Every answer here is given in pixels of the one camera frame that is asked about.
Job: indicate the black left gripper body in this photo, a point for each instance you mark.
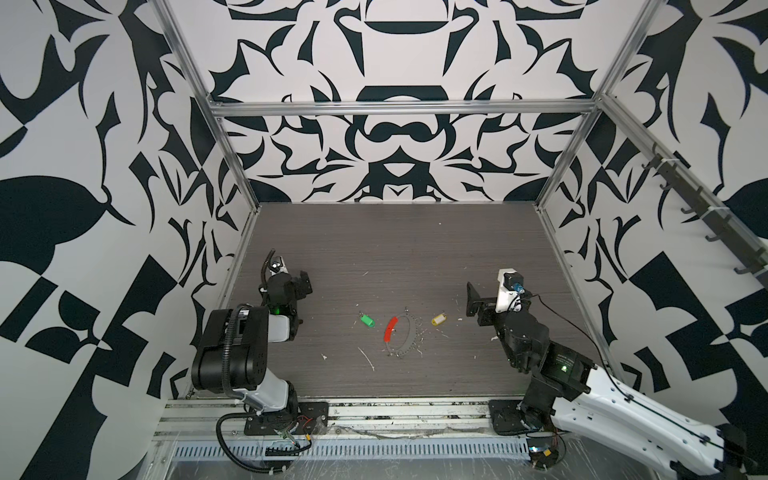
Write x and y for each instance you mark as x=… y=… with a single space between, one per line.
x=298 y=288

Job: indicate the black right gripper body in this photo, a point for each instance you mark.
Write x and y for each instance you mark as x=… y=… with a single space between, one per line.
x=489 y=308

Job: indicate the yellow key tag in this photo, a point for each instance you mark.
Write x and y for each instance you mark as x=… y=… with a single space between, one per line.
x=439 y=319

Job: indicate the green key tag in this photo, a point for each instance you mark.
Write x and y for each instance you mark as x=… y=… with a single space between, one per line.
x=367 y=320

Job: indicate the red key tag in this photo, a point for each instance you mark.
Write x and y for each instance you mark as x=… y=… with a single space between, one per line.
x=390 y=329

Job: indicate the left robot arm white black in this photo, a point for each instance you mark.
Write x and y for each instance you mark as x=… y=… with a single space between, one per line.
x=232 y=360

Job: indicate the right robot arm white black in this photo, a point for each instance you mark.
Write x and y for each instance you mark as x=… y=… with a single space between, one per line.
x=569 y=392

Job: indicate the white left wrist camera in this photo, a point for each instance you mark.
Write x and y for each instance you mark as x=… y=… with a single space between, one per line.
x=276 y=265

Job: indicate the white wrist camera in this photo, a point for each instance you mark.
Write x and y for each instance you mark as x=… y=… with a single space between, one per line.
x=276 y=265
x=510 y=291

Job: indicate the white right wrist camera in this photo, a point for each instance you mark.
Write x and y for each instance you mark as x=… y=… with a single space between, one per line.
x=510 y=291

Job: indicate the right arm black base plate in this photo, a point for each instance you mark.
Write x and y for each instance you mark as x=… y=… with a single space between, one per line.
x=507 y=418

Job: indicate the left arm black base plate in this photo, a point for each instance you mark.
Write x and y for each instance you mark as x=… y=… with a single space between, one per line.
x=302 y=417

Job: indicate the white slotted cable duct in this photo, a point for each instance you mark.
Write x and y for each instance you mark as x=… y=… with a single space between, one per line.
x=363 y=449

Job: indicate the aluminium frame crossbar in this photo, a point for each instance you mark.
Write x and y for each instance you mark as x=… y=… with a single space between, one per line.
x=404 y=107

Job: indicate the black wall hook rail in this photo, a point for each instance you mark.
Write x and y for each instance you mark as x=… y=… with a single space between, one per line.
x=702 y=204

